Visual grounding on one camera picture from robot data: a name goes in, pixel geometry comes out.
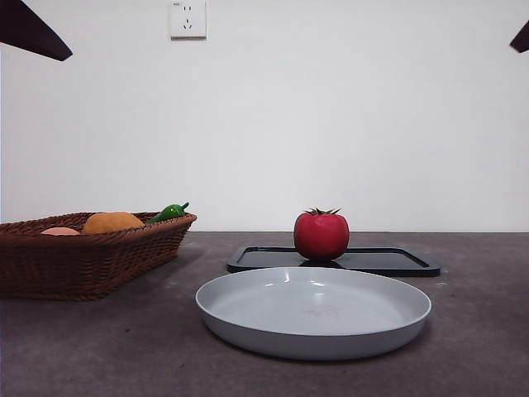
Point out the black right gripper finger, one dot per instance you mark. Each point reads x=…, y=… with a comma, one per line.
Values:
x=522, y=41

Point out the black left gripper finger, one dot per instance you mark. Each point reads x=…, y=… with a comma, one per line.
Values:
x=27, y=29

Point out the red tomato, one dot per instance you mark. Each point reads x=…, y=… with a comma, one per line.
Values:
x=320, y=235

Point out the pale pink round food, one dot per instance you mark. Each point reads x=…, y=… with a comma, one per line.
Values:
x=60, y=231

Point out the orange round fruit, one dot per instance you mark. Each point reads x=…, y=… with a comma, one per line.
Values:
x=111, y=223

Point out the green pepper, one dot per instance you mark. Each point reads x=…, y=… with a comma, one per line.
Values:
x=165, y=213

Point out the brown wicker basket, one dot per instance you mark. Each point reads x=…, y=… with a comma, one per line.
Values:
x=82, y=264

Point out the dark rectangular tray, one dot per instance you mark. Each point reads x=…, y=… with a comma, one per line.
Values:
x=384, y=259

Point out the grey round plate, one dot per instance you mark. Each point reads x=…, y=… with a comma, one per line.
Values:
x=310, y=314

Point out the white wall socket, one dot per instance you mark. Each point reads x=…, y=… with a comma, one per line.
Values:
x=188, y=20

